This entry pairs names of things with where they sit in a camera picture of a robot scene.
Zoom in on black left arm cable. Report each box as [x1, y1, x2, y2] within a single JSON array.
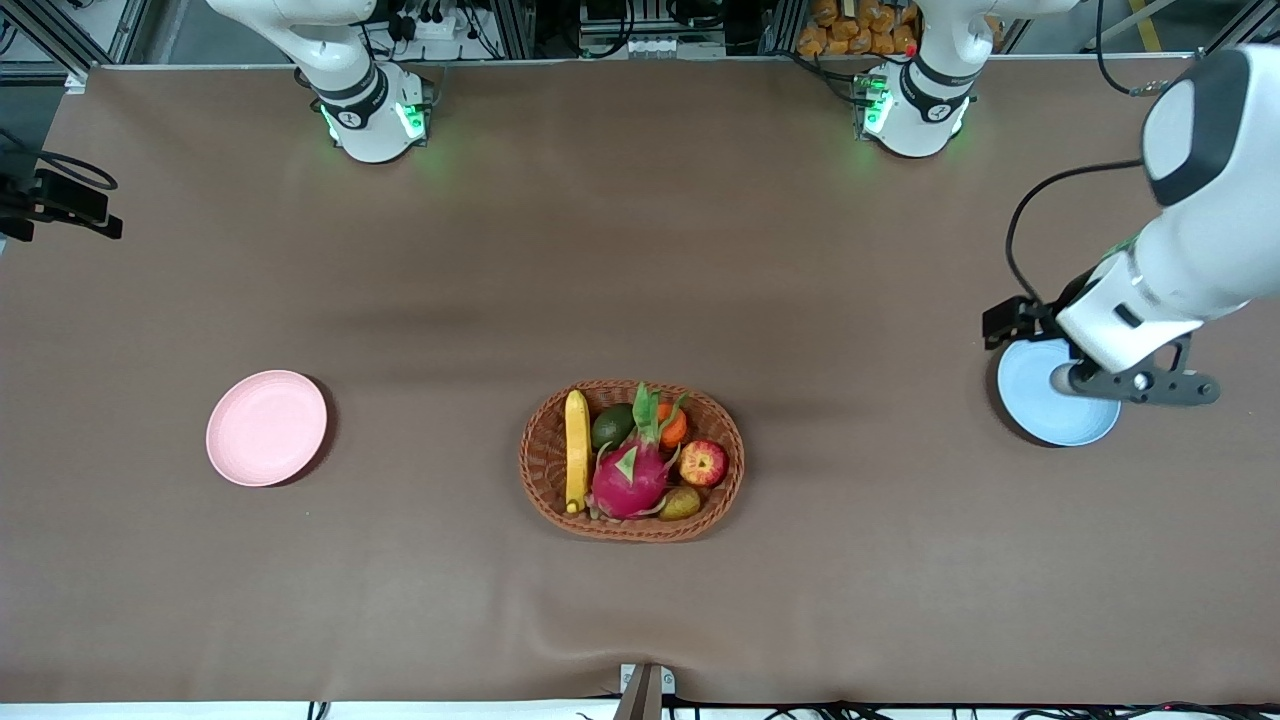
[[1004, 0, 1193, 311]]

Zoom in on aluminium frame post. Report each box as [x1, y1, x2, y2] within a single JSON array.
[[760, 0, 807, 56], [490, 0, 537, 59]]

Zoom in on metal table edge bracket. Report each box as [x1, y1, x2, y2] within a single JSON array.
[[612, 663, 677, 720]]

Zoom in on yellow banana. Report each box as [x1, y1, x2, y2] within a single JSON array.
[[564, 389, 592, 515]]

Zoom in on light blue plate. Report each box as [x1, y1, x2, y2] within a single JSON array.
[[997, 338, 1123, 448]]

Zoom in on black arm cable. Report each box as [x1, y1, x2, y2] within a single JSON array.
[[0, 128, 119, 193], [1004, 0, 1193, 311]]

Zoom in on brown table cloth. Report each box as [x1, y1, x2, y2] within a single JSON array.
[[0, 55, 1280, 706]]

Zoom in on green avocado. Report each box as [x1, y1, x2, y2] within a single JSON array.
[[591, 404, 637, 451]]

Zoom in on brown wicker basket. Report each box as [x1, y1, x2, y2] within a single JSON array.
[[518, 379, 746, 543]]

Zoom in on orange snack packets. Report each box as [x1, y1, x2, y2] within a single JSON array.
[[797, 0, 921, 58]]

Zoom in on red yellow apple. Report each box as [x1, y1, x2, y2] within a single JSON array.
[[679, 440, 728, 488]]

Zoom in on pink plate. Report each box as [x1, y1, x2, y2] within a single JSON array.
[[206, 370, 328, 488]]

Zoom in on white power strip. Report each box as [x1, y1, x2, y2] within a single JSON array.
[[622, 36, 703, 59], [385, 0, 483, 43]]

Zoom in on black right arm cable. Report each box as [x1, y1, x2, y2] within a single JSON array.
[[0, 128, 119, 193]]

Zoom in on pink dragon fruit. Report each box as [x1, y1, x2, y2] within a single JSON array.
[[588, 383, 691, 522]]

